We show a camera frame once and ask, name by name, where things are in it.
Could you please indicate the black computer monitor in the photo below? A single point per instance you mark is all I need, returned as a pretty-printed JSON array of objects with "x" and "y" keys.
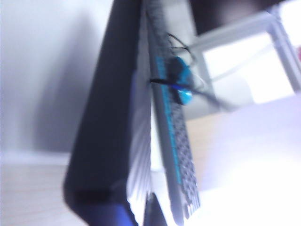
[{"x": 211, "y": 14}]

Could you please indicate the blue and black mouse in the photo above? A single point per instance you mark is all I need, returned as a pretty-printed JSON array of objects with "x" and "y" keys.
[{"x": 182, "y": 70}]

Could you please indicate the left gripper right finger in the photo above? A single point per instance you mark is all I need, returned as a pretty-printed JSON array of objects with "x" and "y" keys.
[{"x": 154, "y": 212}]

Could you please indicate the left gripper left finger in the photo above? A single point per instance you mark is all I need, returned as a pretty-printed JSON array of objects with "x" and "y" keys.
[{"x": 117, "y": 214}]

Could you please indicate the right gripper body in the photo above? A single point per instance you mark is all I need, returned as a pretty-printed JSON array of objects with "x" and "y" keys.
[{"x": 211, "y": 100}]

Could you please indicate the black portable hard drive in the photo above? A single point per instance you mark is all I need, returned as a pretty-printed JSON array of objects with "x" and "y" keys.
[{"x": 105, "y": 117}]

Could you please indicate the black and blue keyboard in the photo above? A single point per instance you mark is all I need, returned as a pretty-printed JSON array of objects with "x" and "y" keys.
[{"x": 188, "y": 160}]

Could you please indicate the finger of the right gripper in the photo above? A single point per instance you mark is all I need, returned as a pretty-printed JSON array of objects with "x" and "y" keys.
[{"x": 164, "y": 82}]

